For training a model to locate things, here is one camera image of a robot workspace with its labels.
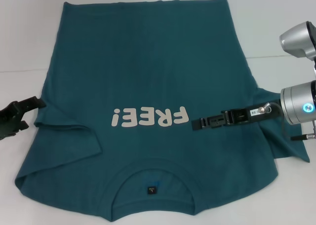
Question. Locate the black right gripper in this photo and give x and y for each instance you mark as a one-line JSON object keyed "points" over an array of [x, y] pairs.
{"points": [[251, 114]]}

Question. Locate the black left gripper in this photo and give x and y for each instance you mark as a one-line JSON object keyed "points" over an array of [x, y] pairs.
{"points": [[8, 118]]}

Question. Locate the teal t-shirt with FREE print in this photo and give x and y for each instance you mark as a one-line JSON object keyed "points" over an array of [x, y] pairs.
{"points": [[148, 61]]}

